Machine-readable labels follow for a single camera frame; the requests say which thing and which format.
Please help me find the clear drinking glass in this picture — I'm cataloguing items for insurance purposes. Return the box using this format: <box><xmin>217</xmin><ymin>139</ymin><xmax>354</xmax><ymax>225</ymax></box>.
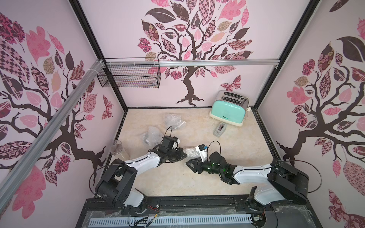
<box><xmin>110</xmin><ymin>140</ymin><xmax>130</xmax><ymax>161</ymax></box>

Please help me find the mint green toaster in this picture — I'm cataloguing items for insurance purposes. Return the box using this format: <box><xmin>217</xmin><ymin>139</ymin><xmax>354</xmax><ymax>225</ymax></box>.
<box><xmin>209</xmin><ymin>90</ymin><xmax>250</xmax><ymax>127</ymax></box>

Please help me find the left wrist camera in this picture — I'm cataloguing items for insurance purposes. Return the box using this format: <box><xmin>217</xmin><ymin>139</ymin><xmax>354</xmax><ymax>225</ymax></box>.
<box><xmin>161</xmin><ymin>136</ymin><xmax>180</xmax><ymax>150</ymax></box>

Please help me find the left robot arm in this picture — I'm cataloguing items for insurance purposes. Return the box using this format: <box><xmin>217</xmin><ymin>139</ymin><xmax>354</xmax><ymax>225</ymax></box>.
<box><xmin>95</xmin><ymin>148</ymin><xmax>187</xmax><ymax>210</ymax></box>

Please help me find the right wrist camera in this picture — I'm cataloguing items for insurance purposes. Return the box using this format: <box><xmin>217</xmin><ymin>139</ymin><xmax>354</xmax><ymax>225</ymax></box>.
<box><xmin>195</xmin><ymin>144</ymin><xmax>208</xmax><ymax>162</ymax></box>

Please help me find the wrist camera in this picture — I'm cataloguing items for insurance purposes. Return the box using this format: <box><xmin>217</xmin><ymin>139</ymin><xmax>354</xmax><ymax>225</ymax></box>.
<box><xmin>161</xmin><ymin>136</ymin><xmax>180</xmax><ymax>150</ymax></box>
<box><xmin>195</xmin><ymin>144</ymin><xmax>208</xmax><ymax>162</ymax></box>

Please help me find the grey tape dispenser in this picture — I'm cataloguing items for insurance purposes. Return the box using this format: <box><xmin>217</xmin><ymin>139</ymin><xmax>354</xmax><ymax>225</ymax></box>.
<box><xmin>213</xmin><ymin>122</ymin><xmax>227</xmax><ymax>138</ymax></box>

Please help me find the white slotted cable duct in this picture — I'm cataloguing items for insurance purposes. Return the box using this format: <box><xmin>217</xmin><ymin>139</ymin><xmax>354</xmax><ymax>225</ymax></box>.
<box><xmin>86</xmin><ymin>214</ymin><xmax>252</xmax><ymax>228</ymax></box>

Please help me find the black corner frame post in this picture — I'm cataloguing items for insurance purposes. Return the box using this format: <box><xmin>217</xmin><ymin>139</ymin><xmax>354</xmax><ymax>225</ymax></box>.
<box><xmin>69</xmin><ymin>0</ymin><xmax>128</xmax><ymax>113</ymax></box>

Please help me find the aluminium rail back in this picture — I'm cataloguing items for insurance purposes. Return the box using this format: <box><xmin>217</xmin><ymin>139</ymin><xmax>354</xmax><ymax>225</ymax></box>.
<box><xmin>106</xmin><ymin>59</ymin><xmax>280</xmax><ymax>67</ymax></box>

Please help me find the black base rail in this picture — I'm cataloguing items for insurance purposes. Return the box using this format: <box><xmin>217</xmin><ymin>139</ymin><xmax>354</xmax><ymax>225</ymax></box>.
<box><xmin>85</xmin><ymin>193</ymin><xmax>307</xmax><ymax>214</ymax></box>

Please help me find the aluminium rail left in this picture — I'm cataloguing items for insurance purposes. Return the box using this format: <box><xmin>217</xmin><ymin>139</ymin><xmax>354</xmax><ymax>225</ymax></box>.
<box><xmin>1</xmin><ymin>60</ymin><xmax>105</xmax><ymax>211</ymax></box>

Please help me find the aluminium rail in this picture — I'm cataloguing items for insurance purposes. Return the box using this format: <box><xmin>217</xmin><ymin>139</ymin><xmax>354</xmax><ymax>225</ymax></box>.
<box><xmin>1</xmin><ymin>60</ymin><xmax>105</xmax><ymax>211</ymax></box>
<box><xmin>106</xmin><ymin>59</ymin><xmax>280</xmax><ymax>67</ymax></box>

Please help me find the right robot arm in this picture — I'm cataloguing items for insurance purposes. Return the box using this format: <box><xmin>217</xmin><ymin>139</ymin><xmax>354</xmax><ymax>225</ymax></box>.
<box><xmin>185</xmin><ymin>152</ymin><xmax>309</xmax><ymax>205</ymax></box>

